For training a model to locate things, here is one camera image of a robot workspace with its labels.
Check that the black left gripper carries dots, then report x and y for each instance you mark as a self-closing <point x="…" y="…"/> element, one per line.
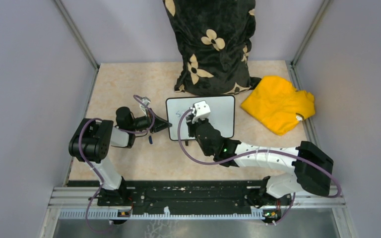
<point x="161" y="124"/>

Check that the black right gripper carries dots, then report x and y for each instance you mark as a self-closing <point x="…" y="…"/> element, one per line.
<point x="192" y="125"/>

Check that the small whiteboard black frame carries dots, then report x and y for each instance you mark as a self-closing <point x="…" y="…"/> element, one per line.
<point x="222" y="115"/>

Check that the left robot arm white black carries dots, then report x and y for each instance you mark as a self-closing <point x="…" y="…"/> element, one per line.
<point x="92" y="139"/>

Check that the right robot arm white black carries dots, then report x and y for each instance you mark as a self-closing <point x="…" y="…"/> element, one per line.
<point x="305" y="167"/>

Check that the yellow folded garment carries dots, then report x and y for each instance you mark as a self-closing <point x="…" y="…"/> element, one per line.
<point x="278" y="105"/>

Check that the black floral plush blanket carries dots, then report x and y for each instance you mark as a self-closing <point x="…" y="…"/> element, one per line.
<point x="214" y="40"/>

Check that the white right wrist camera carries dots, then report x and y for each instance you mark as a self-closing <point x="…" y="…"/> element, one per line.
<point x="200" y="110"/>

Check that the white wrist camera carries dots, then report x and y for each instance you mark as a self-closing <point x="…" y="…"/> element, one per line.
<point x="200" y="110"/>
<point x="144" y="104"/>

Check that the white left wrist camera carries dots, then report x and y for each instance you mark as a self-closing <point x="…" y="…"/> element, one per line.
<point x="144" y="104"/>

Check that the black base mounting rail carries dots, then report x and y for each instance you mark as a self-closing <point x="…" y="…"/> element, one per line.
<point x="199" y="200"/>

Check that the left aluminium frame post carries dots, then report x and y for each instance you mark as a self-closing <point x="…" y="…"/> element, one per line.
<point x="75" y="32"/>

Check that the aluminium frame post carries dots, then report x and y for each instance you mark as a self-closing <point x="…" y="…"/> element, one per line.
<point x="311" y="30"/>
<point x="75" y="32"/>

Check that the right aluminium frame post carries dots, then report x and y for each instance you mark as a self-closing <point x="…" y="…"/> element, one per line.
<point x="311" y="30"/>

